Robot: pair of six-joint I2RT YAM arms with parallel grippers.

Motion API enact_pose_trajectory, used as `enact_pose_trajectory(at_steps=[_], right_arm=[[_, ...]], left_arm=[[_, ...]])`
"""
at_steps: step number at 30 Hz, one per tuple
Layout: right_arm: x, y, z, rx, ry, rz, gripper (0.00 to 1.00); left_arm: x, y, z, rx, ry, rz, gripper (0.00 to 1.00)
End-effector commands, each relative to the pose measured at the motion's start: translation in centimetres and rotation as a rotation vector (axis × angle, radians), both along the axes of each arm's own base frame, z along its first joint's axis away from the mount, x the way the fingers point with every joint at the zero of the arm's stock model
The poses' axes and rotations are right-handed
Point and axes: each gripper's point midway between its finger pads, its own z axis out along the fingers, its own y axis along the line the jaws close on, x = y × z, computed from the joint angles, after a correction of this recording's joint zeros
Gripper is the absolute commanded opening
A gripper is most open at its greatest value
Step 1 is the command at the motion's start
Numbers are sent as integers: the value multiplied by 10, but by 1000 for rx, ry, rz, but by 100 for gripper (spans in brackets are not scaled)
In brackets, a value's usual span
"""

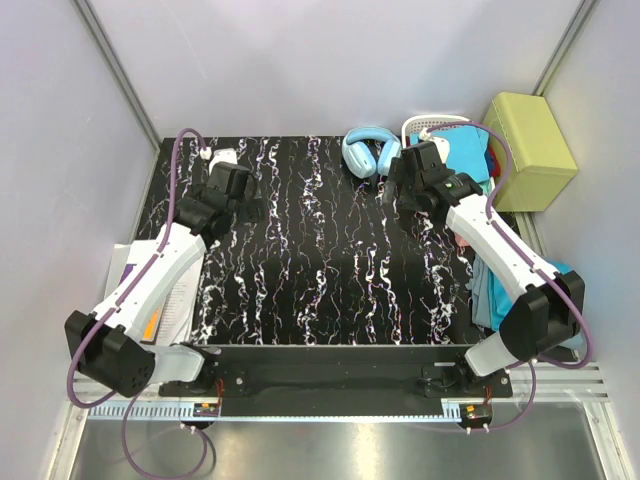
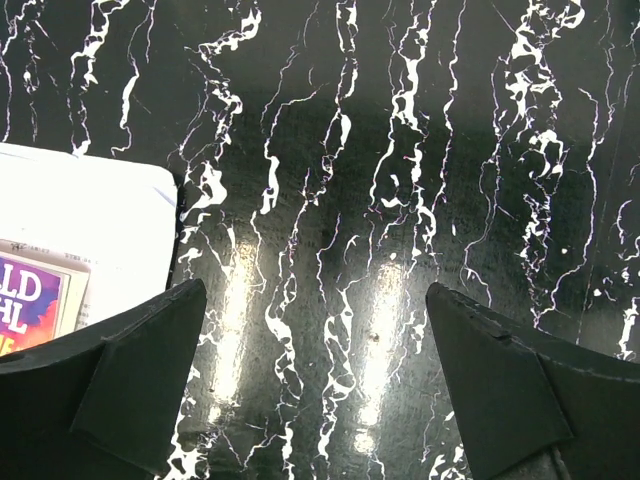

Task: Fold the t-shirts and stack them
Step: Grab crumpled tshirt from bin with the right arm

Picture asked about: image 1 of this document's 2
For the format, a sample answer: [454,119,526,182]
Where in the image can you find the turquoise t-shirt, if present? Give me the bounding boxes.
[433,126,489,183]

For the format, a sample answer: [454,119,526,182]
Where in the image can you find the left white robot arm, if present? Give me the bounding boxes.
[64,162,258,398]

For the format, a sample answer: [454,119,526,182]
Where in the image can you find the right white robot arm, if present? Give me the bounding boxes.
[385,142,585,397]

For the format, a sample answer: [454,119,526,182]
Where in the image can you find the pile of teal t-shirts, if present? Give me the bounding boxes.
[467,252,586,351]

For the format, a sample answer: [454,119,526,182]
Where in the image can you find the light blue headphones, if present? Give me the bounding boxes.
[341,127,402,179]

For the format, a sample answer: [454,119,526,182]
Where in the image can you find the white plastic laundry basket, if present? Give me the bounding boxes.
[401,114,497,194]

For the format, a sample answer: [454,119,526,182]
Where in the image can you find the pink cube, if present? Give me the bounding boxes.
[455,234,470,247]

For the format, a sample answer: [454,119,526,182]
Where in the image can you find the yellow-green storage box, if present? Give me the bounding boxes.
[483,92,579,212]

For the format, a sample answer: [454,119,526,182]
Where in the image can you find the white paper sheets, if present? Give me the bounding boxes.
[104,240,204,346]

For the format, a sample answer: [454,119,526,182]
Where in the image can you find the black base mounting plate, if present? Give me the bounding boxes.
[159,345,513,421]

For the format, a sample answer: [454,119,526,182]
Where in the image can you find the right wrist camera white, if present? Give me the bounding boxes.
[419,128,450,163]

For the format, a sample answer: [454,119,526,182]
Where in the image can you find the aluminium rail frame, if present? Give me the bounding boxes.
[45,358,639,479]

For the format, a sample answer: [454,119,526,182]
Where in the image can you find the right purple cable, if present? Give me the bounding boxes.
[422,121,596,434]

